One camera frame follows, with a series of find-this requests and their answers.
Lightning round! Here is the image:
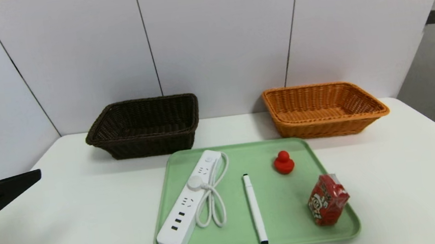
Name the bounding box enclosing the red snack packet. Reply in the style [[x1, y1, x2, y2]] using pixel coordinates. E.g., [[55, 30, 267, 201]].
[[305, 172, 353, 228]]

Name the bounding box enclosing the red rubber duck toy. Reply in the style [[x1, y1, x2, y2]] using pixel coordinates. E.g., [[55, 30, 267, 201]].
[[273, 149, 296, 176]]

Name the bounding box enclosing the white marker pen black cap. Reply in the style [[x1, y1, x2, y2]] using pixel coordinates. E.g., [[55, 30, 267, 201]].
[[242, 172, 269, 244]]

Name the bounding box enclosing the orange wicker basket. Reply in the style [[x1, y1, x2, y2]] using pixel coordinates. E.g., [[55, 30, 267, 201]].
[[261, 75, 392, 144]]

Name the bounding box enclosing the white power strip with cable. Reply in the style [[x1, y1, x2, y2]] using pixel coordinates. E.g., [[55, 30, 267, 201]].
[[146, 148, 239, 244]]

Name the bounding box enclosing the light green plastic tray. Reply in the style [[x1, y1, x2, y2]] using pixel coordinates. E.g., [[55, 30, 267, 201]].
[[143, 131, 363, 244]]

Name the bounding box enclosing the dark brown wicker basket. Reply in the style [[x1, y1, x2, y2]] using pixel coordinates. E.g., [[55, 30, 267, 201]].
[[81, 92, 204, 164]]

